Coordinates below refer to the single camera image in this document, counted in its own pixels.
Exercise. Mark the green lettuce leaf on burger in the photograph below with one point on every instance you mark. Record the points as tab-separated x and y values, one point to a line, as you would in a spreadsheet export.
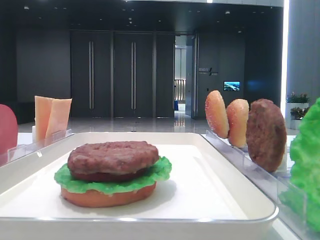
160	171

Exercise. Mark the red tomato slice standing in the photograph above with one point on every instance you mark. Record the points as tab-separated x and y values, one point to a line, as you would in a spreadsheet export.
8	129

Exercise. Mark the wall display screen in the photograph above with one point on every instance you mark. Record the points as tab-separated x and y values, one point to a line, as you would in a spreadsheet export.
231	86

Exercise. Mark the orange cheese slice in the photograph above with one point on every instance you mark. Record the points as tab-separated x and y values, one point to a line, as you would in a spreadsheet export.
43	107
59	116

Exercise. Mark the far bun slice standing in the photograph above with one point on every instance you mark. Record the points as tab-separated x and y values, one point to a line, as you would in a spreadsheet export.
216	114

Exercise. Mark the clear acrylic right rail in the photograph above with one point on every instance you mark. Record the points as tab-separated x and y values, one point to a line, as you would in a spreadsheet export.
289	225

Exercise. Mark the bun slice standing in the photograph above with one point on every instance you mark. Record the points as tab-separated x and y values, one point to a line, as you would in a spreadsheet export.
216	114
237	114

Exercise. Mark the near bun slice standing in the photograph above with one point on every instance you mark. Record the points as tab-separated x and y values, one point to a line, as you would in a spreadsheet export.
237	114

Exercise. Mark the white rectangular tray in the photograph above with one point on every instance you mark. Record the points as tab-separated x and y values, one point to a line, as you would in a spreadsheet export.
205	198

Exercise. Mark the dark double doors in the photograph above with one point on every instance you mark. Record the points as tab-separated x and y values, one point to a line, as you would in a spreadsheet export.
122	74

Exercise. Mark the orange cheese slice rear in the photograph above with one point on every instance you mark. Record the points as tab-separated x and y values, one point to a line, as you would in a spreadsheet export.
43	107

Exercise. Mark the brown meat patty standing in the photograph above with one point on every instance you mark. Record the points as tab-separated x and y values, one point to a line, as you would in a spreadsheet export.
266	134

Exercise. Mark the clear acrylic rail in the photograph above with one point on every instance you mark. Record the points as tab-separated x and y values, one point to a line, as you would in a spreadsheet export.
25	149
289	225

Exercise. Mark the brown meat patty on burger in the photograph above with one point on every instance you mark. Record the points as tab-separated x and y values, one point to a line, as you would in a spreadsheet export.
113	157

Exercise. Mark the clear acrylic left rail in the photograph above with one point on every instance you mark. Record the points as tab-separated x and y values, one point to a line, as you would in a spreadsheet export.
25	149

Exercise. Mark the potted plants white planter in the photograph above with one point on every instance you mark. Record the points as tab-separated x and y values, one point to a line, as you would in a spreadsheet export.
297	106

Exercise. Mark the orange cheese slice front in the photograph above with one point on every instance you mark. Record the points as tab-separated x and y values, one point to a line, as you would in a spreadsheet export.
59	116

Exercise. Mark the bottom bun slice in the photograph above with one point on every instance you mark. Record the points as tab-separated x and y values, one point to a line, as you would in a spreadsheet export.
98	199

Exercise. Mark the green lettuce leaf standing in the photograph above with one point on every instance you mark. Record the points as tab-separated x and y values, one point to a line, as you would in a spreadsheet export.
305	173

